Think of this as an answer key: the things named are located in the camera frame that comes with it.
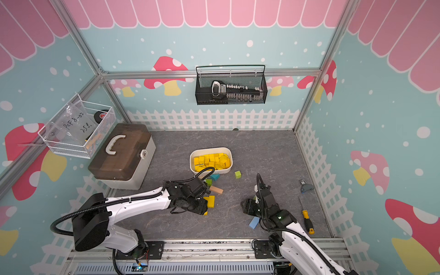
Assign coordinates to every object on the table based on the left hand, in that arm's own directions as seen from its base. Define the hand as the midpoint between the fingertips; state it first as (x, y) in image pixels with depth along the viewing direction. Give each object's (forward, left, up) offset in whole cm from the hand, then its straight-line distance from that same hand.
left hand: (201, 211), depth 81 cm
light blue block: (-3, -25, -3) cm, 26 cm away
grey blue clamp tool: (+15, -55, -3) cm, 57 cm away
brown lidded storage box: (+24, +43, +10) cm, 50 cm away
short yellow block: (+6, -4, -3) cm, 8 cm away
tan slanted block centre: (+12, -6, -2) cm, 14 cm away
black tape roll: (+35, +49, +29) cm, 67 cm away
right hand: (+4, -21, 0) cm, 22 cm away
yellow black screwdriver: (-3, -51, -4) cm, 51 cm away
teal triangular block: (+19, -6, -2) cm, 20 cm away
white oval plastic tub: (+32, -8, -2) cm, 33 cm away
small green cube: (+22, -18, -3) cm, 29 cm away
